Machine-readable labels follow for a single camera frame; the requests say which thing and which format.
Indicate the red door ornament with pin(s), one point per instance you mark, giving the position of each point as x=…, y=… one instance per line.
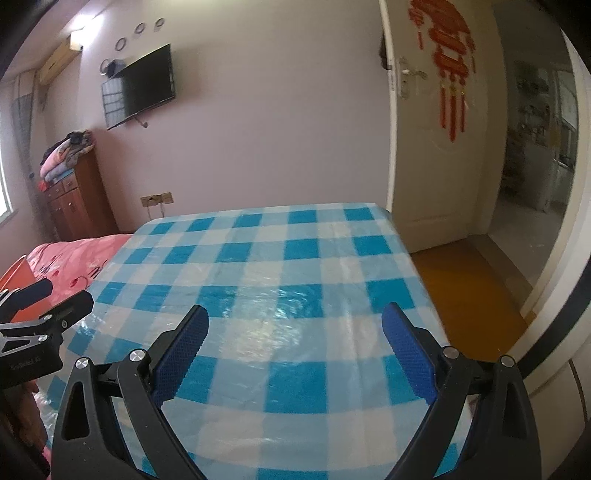
x=453, y=56

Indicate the black wall television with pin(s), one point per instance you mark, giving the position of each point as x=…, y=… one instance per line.
x=145, y=84

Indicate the wall socket strip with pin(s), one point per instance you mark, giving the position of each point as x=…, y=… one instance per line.
x=156, y=199

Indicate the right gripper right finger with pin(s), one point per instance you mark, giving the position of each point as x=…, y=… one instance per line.
x=479, y=423

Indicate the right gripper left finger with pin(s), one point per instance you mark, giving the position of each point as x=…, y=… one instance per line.
x=88, y=442

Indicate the brown wooden cabinet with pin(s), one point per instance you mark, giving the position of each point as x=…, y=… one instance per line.
x=78, y=204

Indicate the orange plastic bucket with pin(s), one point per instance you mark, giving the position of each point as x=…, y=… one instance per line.
x=19, y=275

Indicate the blue checkered tablecloth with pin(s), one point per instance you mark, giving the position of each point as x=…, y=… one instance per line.
x=295, y=379

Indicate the folded blanket pile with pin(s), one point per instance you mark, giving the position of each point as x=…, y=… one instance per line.
x=64, y=156

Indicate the wall ring decorations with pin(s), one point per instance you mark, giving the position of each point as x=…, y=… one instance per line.
x=110, y=66

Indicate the air conditioner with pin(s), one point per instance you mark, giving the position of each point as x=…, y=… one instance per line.
x=62, y=56

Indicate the left hand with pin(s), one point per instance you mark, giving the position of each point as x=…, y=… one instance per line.
x=29, y=425

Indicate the pink heart bedspread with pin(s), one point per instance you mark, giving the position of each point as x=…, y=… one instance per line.
x=73, y=266

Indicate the grey curtain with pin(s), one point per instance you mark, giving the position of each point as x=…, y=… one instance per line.
x=22, y=116

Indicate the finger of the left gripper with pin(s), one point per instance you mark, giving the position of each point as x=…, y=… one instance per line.
x=61, y=317
x=27, y=302

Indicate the white door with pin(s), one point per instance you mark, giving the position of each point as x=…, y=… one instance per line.
x=442, y=191

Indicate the window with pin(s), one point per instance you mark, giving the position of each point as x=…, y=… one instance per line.
x=6, y=211

